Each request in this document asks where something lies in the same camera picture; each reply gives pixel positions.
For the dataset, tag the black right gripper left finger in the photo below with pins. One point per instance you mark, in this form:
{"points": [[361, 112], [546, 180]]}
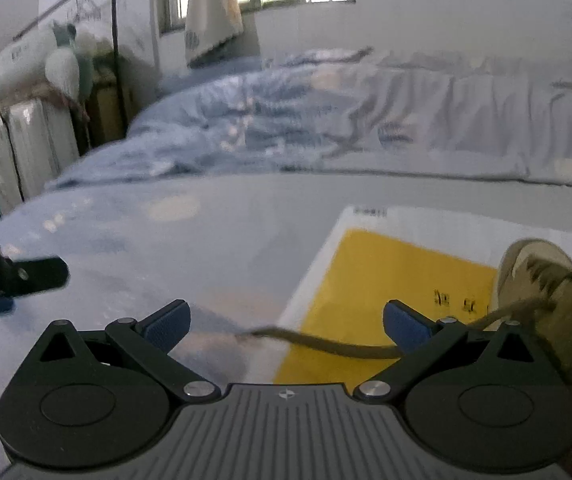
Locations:
{"points": [[127, 361]]}

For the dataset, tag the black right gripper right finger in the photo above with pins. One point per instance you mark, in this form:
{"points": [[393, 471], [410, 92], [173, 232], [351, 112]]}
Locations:
{"points": [[449, 361]]}

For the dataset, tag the olive beige sneaker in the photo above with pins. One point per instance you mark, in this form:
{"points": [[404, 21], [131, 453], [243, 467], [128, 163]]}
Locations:
{"points": [[533, 286]]}

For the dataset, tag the white yellow plastic bag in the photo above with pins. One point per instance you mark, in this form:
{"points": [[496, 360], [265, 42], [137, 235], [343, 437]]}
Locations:
{"points": [[438, 262]]}

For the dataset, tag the grey bed sheet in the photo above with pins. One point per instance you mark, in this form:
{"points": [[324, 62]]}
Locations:
{"points": [[234, 247]]}

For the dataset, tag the white wrapped storage boxes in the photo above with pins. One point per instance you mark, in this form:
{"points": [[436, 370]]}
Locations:
{"points": [[37, 143]]}

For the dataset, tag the white plush toy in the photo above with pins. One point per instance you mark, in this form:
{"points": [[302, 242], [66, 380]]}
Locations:
{"points": [[53, 63]]}

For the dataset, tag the grey blue patterned duvet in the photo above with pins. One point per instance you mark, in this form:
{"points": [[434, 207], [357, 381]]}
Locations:
{"points": [[445, 115]]}

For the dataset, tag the black metal clothes rack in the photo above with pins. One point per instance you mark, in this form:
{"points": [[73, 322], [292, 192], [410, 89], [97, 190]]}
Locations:
{"points": [[98, 33]]}

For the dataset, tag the white patterned curtain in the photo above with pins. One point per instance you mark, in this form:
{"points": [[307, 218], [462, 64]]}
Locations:
{"points": [[210, 25]]}

